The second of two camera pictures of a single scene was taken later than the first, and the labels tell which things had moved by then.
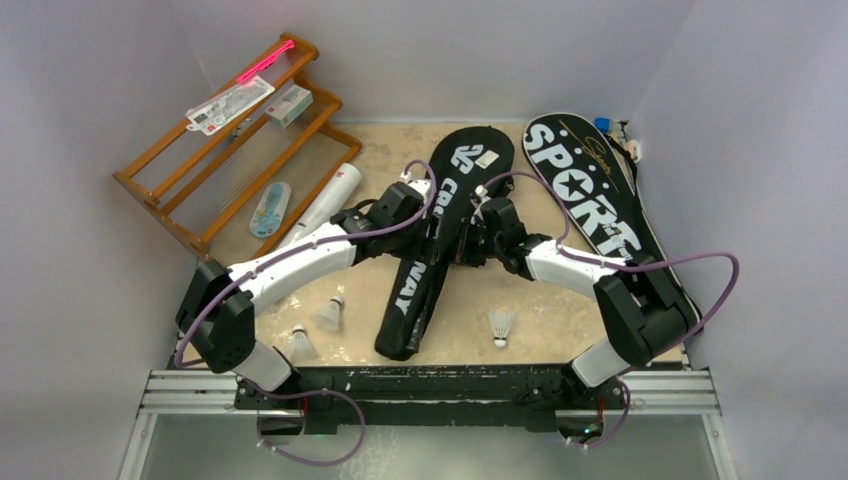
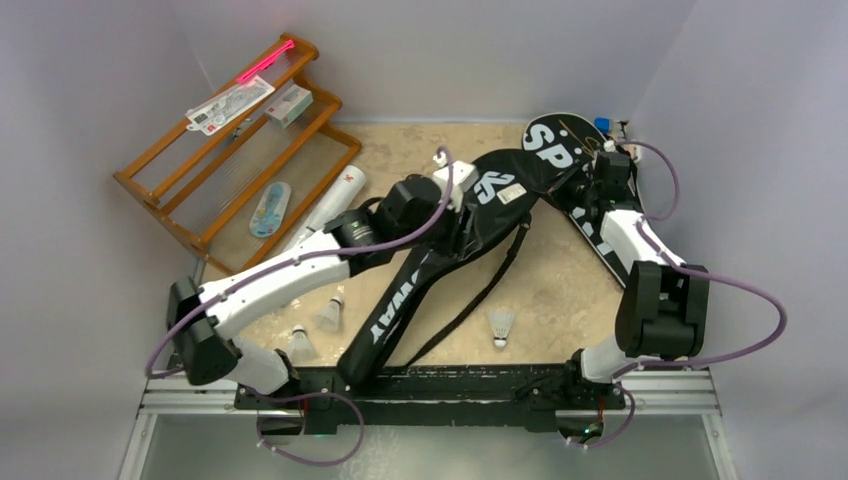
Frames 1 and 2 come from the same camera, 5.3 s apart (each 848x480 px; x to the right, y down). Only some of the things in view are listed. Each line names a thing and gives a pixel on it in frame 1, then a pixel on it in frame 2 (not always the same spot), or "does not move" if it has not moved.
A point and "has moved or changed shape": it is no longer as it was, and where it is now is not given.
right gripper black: x=473 y=241 → x=597 y=183
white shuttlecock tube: x=328 y=203 does not move
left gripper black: x=422 y=246 does not move
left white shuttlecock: x=328 y=318 does not move
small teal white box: x=290 y=105 does not move
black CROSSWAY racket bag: x=465 y=167 has moved or changed shape
